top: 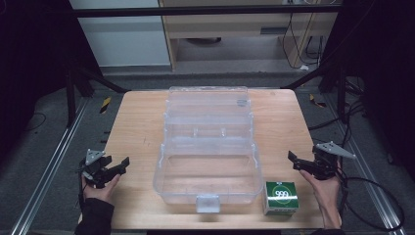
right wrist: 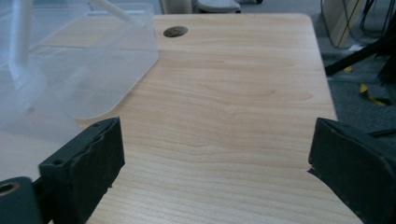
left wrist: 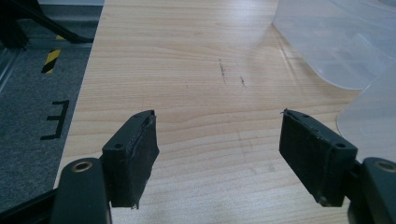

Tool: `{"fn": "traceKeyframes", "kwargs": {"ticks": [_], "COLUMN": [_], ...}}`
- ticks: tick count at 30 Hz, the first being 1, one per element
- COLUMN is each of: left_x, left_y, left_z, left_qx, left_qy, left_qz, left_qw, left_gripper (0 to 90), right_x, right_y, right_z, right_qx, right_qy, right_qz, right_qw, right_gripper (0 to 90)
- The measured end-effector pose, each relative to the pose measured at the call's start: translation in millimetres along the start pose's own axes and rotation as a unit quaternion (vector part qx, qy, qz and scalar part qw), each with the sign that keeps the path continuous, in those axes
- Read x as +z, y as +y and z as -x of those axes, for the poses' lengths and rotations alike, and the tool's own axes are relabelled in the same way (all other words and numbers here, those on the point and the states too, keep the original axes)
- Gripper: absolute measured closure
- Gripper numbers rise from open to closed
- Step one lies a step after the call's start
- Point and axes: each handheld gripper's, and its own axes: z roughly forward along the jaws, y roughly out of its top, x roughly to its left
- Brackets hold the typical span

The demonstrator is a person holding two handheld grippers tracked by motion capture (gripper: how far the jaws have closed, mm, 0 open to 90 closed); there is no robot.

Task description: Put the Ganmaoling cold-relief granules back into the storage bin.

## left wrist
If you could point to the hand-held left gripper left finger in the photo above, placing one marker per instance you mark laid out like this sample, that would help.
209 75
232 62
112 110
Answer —
130 161

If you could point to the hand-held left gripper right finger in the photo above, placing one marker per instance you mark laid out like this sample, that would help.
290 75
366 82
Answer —
314 155

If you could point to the translucent plastic box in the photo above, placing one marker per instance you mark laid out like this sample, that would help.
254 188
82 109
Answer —
373 124
339 40

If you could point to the black metal stand base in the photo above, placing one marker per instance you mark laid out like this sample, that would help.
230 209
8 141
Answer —
72 37

